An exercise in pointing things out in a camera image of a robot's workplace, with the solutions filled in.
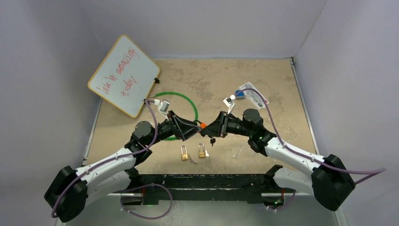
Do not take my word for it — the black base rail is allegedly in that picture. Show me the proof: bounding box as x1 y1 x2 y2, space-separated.
129 174 288 208

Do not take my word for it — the orange black lock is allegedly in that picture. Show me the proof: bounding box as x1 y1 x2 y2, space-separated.
194 120 207 129

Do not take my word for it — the green cable lock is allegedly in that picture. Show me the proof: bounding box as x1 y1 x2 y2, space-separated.
149 91 199 141

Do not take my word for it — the blue whiteboard eraser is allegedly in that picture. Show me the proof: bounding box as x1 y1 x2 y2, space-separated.
235 90 245 100

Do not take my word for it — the white printed card package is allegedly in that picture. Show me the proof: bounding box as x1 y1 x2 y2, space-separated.
239 82 269 109

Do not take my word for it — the black-headed keys bunch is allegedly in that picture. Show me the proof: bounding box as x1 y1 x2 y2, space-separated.
210 138 216 146

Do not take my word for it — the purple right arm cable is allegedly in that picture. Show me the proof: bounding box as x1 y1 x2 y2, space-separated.
233 89 387 185

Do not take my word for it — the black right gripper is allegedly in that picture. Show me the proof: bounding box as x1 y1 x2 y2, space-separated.
200 111 253 138

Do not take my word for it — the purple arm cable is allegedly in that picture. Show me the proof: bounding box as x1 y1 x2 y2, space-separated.
233 89 387 185
51 99 160 218

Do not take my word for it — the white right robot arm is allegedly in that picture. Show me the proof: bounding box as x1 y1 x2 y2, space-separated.
200 109 356 211

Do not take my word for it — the brass padlock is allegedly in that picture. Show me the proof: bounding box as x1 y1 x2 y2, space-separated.
198 143 207 158
181 145 189 161

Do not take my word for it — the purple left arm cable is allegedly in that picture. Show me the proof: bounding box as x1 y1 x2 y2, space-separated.
51 99 160 218

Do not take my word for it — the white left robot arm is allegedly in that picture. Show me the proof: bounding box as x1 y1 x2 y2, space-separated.
44 111 206 222

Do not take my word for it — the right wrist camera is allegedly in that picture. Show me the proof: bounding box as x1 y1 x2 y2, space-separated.
223 95 236 108

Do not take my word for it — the whiteboard with orange frame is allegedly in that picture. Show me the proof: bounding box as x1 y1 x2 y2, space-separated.
88 34 160 118

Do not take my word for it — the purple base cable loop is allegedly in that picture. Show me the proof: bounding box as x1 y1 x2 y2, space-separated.
120 180 176 219

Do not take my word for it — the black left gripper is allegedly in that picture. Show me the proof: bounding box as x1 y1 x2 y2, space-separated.
145 111 201 147

